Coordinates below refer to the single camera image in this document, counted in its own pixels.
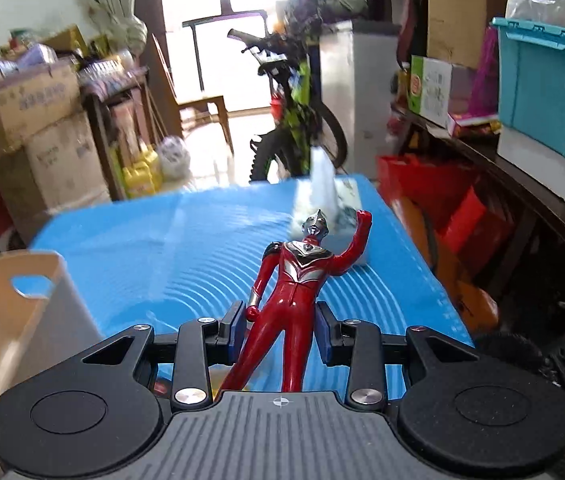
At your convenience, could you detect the white refrigerator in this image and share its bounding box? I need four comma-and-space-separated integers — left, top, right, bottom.
319, 20, 401, 180

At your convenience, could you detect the teal plastic storage box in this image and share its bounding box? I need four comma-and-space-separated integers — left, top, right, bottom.
491, 18, 565, 158

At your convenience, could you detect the large wrapped cardboard box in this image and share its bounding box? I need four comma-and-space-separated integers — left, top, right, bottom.
0, 112, 111, 243

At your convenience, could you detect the beige plastic storage bin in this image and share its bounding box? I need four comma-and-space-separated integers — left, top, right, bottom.
0, 249, 105, 480

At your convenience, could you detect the wooden chair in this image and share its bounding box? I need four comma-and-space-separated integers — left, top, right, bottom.
145, 35, 235, 154

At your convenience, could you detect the yellow detergent jug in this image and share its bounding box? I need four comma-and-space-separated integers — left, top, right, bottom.
123, 145, 163, 198

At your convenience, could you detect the white plastic bag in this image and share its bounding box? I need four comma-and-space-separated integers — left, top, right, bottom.
156, 136, 190, 181

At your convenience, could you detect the red ultraman action figure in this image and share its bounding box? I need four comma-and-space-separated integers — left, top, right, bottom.
220, 210, 372, 392

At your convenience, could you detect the blue silicone measuring mat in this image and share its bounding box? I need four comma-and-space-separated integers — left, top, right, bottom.
30, 173, 474, 403

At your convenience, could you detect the green black bicycle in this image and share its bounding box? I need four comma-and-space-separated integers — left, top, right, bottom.
227, 28, 348, 182

